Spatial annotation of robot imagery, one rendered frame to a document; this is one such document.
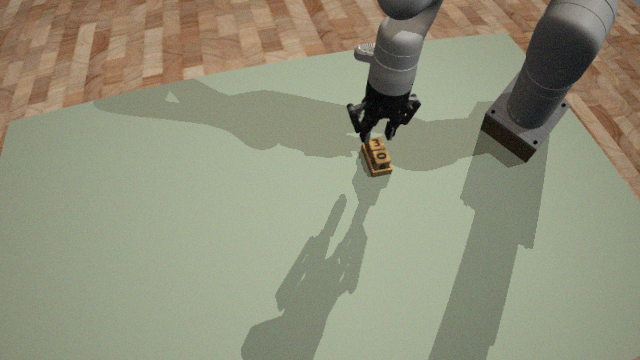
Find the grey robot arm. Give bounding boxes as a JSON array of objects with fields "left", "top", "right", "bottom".
[{"left": 354, "top": 0, "right": 618, "bottom": 129}]

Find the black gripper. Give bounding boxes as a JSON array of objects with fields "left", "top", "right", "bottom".
[{"left": 346, "top": 79, "right": 421, "bottom": 145}]

